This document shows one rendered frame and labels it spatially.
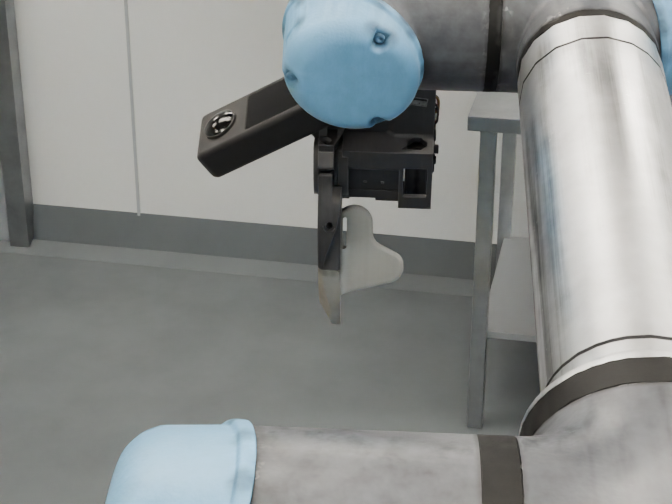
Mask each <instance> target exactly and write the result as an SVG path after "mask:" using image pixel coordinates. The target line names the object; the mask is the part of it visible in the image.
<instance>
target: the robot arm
mask: <svg viewBox="0 0 672 504"><path fill-rule="evenodd" d="M282 35H283V40H284V42H283V59H282V71H283V74H284V77H282V78H280V79H278V80H276V81H274V82H272V83H270V84H268V85H266V86H264V87H262V88H260V89H258V90H255V91H253V92H251V93H249V94H247V95H245V96H243V97H241V98H239V99H237V100H235V101H233V102H231V103H229V104H227V105H225V106H223V107H221V108H219V109H217V110H215V111H213V112H211V113H209V114H206V115H205V116H204V117H203V118H202V122H201V130H200V137H199V145H198V153H197V159H198V161H199V162H200V163H201V164H202V165H203V166H204V167H205V168H206V169H207V171H208V172H209V173H210V174H211V175H212V176H214V177H221V176H223V175H226V174H228V173H230V172H232V171H234V170H236V169H238V168H240V167H243V166H245V165H247V164H249V163H251V162H253V161H255V160H258V159H260V158H262V157H264V156H266V155H268V154H270V153H273V152H275V151H277V150H279V149H281V148H283V147H285V146H288V145H290V144H292V143H294V142H296V141H298V140H300V139H303V138H305V137H307V136H309V135H311V134H312V136H313V137H314V138H315V139H314V145H313V187H314V194H318V224H317V237H318V285H319V301H320V303H321V305H322V307H323V309H324V310H325V312H326V314H327V316H328V318H329V319H330V321H331V323H333V324H340V323H341V295H342V294H344V293H347V292H351V291H355V290H360V289H365V288H369V287H374V286H378V285H383V284H388V283H392V282H394V281H396V280H397V279H399V278H400V276H401V275H402V272H403V260H402V257H401V256H400V255H399V254H398V253H396V252H394V251H392V250H391V249H389V248H387V247H385V246H383V245H381V244H379V243H378V242H377V241H376V240H375V239H374V236H373V219H372V216H371V214H370V212H369V211H368V210H367V209H366V208H365V207H363V206H360V205H356V204H353V205H348V206H346V207H344V208H342V198H347V199H349V197H366V198H375V200H379V201H398V208H411V209H431V192H432V174H433V172H434V164H436V156H435V154H438V153H439V145H438V144H435V141H436V124H437V123H438V120H439V110H440V99H439V97H438V96H437V95H436V90H440V91H474V92H508V93H518V99H519V112H520V126H521V140H522V153H523V167H524V180H525V194H526V208H527V221H528V235H529V248H530V262H531V275H532V289H533V303H534V316H535V330H536V343H537V357H538V371H539V384H540V394H539V395H538V396H537V397H536V398H535V400H534V401H533V402H532V404H531V405H530V406H529V408H528V409H527V411H526V413H525V416H524V418H523V420H522V422H521V426H520V430H519V434H518V436H509V435H484V434H477V435H476V434H456V433H431V432H406V431H380V430H355V429H330V428H305V427H280V426H255V425H252V423H251V422H250V421H249V420H244V419H230V420H227V421H226V422H224V423H223V424H221V425H160V426H157V427H154V428H151V429H148V430H146V431H144V432H142V433H141V434H139V435H138V436H137V437H136V438H134V439H133V440H132V441H131V442H130V443H129V444H128V445H127V446H126V447H125V449H124V450H123V452H122V454H121V456H120V458H119V460H118V462H117V465H116V467H115V470H114V473H113V476H112V479H111V483H110V487H109V490H108V494H107V498H106V502H105V504H672V105H671V101H670V95H672V0H288V5H287V7H286V9H285V12H284V16H283V21H282ZM436 99H437V103H436ZM435 106H436V108H435ZM436 113H437V117H436ZM404 169H405V179H404V181H403V173H404ZM345 217H346V218H347V236H346V246H344V245H343V218H345Z"/></svg>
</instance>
